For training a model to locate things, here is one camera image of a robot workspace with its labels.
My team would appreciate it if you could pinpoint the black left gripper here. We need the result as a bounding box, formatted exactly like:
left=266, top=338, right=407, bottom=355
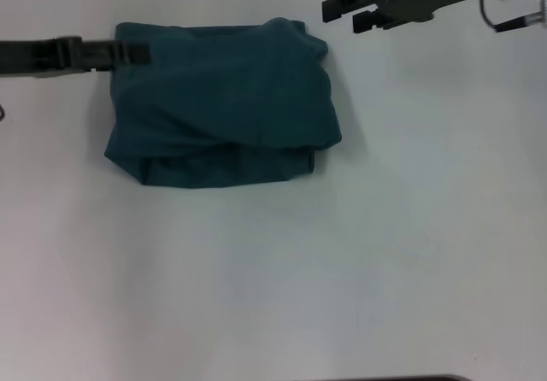
left=0, top=35, right=152, bottom=79

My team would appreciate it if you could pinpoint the teal FREE! print t-shirt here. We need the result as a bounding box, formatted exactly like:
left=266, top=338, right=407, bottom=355
left=103, top=16, right=343, bottom=191

